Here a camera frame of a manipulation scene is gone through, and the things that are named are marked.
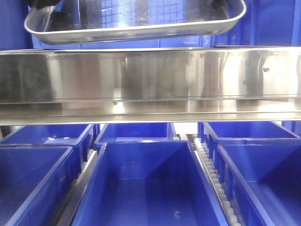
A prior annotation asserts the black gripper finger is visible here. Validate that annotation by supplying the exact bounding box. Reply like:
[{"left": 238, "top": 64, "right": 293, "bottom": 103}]
[
  {"left": 26, "top": 0, "right": 61, "bottom": 9},
  {"left": 210, "top": 0, "right": 227, "bottom": 8}
]

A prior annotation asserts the silver metal tray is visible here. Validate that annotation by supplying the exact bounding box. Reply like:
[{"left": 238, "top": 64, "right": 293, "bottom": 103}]
[{"left": 24, "top": 0, "right": 247, "bottom": 46}]

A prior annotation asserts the blue crate upper left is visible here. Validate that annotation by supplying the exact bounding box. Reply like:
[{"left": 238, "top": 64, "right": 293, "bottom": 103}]
[{"left": 0, "top": 0, "right": 32, "bottom": 50}]

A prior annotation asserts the blue crate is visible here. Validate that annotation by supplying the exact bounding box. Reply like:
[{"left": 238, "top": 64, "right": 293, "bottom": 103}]
[
  {"left": 0, "top": 0, "right": 32, "bottom": 50},
  {"left": 28, "top": 0, "right": 257, "bottom": 50},
  {"left": 236, "top": 0, "right": 301, "bottom": 46}
]

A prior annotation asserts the blue crate upper centre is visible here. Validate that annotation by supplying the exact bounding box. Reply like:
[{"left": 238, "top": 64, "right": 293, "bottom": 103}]
[{"left": 28, "top": 0, "right": 257, "bottom": 50}]

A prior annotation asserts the blue crate upper right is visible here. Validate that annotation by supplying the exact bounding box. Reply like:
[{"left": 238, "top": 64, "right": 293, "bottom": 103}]
[{"left": 236, "top": 0, "right": 301, "bottom": 46}]

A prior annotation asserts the blue bin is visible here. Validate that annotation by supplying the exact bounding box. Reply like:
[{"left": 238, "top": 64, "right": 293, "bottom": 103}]
[
  {"left": 0, "top": 146, "right": 72, "bottom": 226},
  {"left": 217, "top": 144, "right": 301, "bottom": 226},
  {"left": 198, "top": 121, "right": 301, "bottom": 160},
  {"left": 0, "top": 124, "right": 95, "bottom": 178},
  {"left": 94, "top": 122, "right": 176, "bottom": 151},
  {"left": 73, "top": 141, "right": 228, "bottom": 226}
]

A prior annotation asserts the white roller track right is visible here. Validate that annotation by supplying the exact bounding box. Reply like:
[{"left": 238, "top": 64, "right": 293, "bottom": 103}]
[{"left": 193, "top": 138, "right": 241, "bottom": 226}]

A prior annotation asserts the stainless steel shelf front rail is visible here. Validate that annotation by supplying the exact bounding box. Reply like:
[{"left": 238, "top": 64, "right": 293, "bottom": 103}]
[{"left": 0, "top": 47, "right": 301, "bottom": 125}]

